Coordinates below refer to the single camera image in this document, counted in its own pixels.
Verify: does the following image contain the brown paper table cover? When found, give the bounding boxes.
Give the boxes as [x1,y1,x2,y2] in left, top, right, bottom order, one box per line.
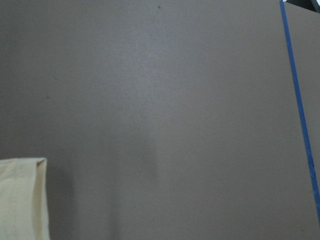
[0,0,320,240]

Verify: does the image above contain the cream long sleeve shirt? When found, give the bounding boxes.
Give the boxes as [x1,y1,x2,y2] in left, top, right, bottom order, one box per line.
[0,157,50,240]

